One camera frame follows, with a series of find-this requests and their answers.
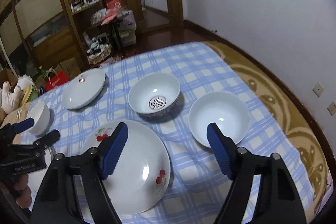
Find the yellow green plush toy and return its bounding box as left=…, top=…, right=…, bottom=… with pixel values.
left=20, top=85, right=39, bottom=107

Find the red paper shopping bag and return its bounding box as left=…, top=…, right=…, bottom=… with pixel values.
left=43, top=68, right=69, bottom=91

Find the white bowl dark outside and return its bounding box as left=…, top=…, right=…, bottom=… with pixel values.
left=189, top=91, right=250, bottom=147

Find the wall socket far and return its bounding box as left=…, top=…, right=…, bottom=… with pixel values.
left=313, top=82, right=324, bottom=97

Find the large cherry plate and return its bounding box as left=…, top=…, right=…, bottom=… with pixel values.
left=80, top=119, right=172, bottom=215

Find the green bottle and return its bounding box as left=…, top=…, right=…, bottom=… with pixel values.
left=39, top=66, right=46, bottom=79

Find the brown patterned blanket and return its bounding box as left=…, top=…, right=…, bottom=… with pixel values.
left=0, top=40, right=332, bottom=224

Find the left hand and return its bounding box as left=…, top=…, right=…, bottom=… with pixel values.
left=10, top=174, right=32, bottom=209

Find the small black side table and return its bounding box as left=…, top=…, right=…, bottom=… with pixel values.
left=89, top=17, right=127, bottom=57

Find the white plush toy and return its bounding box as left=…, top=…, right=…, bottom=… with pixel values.
left=1, top=75, right=34, bottom=115

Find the blue checked cloth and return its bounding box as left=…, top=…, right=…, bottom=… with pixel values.
left=41, top=42, right=314, bottom=223

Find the wall socket near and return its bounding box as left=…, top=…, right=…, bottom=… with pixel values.
left=327, top=101, right=336, bottom=116

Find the red box on table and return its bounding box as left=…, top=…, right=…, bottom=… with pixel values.
left=104, top=0, right=122, bottom=10

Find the small cherry plate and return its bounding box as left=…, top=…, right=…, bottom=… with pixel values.
left=28, top=146, right=55, bottom=207

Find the blue patterned emblem bowl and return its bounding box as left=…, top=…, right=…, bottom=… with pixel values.
left=128, top=73, right=181, bottom=118

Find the cardboard box on floor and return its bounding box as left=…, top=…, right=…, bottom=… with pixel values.
left=60, top=57, right=81, bottom=80

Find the plain white bowl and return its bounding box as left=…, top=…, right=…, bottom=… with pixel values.
left=27, top=101, right=50, bottom=136

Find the wooden wardrobe cabinet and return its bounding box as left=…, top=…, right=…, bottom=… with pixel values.
left=1, top=0, right=102, bottom=76

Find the wall socket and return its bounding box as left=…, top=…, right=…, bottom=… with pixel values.
left=313, top=82, right=324, bottom=97
left=327, top=101, right=336, bottom=116

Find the wicker basket with items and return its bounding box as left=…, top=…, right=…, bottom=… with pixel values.
left=87, top=32, right=112, bottom=65

